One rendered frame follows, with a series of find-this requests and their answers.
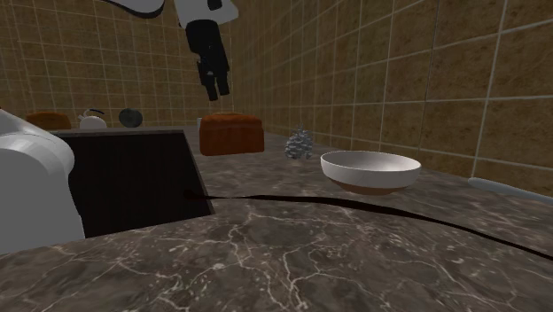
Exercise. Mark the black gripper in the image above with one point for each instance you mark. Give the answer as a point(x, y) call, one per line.
point(207, 43)

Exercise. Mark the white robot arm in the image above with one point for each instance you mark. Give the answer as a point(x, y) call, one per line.
point(34, 194)

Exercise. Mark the brown bread loaf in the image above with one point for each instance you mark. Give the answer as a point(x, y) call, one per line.
point(48, 121)
point(231, 134)

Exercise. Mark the dark round pan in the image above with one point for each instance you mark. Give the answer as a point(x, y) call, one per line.
point(131, 118)

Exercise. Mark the silver pine cone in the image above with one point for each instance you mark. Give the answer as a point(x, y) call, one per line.
point(299, 145)

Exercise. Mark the dark robot stand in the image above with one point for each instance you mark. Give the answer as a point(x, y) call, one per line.
point(129, 181)

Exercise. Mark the white kettle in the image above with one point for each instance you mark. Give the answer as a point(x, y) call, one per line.
point(92, 122)

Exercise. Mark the white bowl with brown base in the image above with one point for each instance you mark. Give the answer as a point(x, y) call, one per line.
point(367, 170)

